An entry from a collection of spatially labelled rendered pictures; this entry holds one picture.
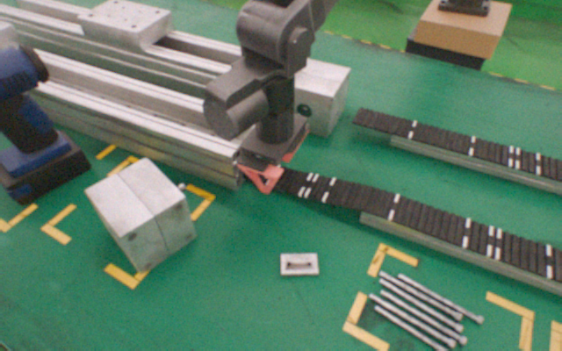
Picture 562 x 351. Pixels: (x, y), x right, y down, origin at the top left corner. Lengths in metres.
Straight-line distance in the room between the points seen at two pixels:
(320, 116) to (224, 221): 0.26
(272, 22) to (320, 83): 0.27
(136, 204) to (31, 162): 0.22
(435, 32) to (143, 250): 0.83
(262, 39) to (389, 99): 0.45
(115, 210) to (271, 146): 0.22
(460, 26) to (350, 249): 0.66
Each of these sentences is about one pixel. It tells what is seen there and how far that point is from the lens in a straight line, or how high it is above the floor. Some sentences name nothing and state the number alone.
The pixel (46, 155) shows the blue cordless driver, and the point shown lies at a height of 0.84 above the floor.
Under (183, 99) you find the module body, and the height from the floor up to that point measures 0.86.
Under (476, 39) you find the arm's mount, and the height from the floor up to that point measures 0.82.
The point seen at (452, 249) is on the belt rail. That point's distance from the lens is 0.58.
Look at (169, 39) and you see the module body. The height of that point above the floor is 0.86.
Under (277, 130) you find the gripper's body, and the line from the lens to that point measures 0.51.
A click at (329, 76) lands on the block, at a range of 0.69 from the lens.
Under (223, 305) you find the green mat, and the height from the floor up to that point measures 0.78.
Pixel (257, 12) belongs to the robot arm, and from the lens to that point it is 0.44.
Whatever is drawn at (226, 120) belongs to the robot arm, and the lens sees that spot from 0.43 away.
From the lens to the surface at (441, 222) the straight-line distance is 0.57.
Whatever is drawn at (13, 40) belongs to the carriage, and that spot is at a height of 0.88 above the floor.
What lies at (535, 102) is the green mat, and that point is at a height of 0.78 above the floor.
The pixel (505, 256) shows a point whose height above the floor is 0.81.
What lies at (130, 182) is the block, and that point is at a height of 0.87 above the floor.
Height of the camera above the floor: 1.24
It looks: 46 degrees down
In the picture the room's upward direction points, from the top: straight up
